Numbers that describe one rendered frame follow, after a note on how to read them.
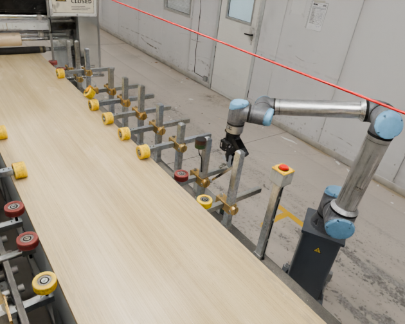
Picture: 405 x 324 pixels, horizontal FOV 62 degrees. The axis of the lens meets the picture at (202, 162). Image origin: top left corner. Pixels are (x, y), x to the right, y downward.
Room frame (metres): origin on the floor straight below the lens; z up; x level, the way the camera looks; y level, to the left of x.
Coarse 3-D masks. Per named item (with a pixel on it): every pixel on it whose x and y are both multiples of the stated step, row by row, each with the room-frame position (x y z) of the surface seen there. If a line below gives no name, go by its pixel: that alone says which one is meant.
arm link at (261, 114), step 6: (252, 108) 1.57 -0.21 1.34; (258, 108) 1.57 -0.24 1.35; (264, 108) 1.57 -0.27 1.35; (270, 108) 1.58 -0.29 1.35; (252, 114) 1.55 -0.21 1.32; (258, 114) 1.54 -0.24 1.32; (264, 114) 1.54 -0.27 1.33; (270, 114) 1.54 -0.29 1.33; (252, 120) 1.55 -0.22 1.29; (258, 120) 1.54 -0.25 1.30; (264, 120) 1.54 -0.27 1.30; (270, 120) 1.54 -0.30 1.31
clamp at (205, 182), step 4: (192, 172) 1.66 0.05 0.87; (196, 172) 1.66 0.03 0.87; (196, 176) 1.63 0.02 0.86; (196, 180) 1.63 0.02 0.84; (200, 180) 1.60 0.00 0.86; (204, 180) 1.60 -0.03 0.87; (208, 180) 1.60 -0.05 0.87; (200, 184) 1.60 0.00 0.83; (204, 184) 1.58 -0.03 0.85; (208, 184) 1.60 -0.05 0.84
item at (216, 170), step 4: (212, 168) 1.74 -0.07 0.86; (216, 168) 1.75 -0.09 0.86; (208, 172) 1.70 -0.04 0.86; (212, 172) 1.71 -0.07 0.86; (216, 172) 1.73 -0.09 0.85; (220, 172) 1.75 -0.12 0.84; (188, 176) 1.63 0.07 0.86; (192, 176) 1.63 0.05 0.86; (208, 176) 1.69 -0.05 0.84; (188, 180) 1.60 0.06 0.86; (192, 180) 1.61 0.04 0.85; (180, 184) 1.56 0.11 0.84; (184, 184) 1.58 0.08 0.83
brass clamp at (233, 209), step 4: (216, 196) 1.49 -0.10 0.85; (224, 196) 1.49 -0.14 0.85; (216, 200) 1.49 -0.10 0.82; (220, 200) 1.46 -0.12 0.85; (224, 200) 1.46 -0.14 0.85; (224, 204) 1.43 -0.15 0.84; (228, 204) 1.42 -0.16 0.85; (236, 204) 1.43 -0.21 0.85; (224, 208) 1.43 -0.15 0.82; (228, 208) 1.41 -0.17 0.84; (232, 208) 1.40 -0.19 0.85; (236, 208) 1.41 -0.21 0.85; (228, 212) 1.40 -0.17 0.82; (232, 212) 1.39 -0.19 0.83; (236, 212) 1.41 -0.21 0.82
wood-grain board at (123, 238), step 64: (0, 64) 2.98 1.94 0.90; (64, 128) 1.93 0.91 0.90; (64, 192) 1.29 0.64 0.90; (128, 192) 1.35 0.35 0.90; (64, 256) 0.90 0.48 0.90; (128, 256) 0.94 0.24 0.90; (192, 256) 0.99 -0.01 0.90; (128, 320) 0.67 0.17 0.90; (192, 320) 0.71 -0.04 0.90; (256, 320) 0.74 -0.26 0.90; (320, 320) 0.77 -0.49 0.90
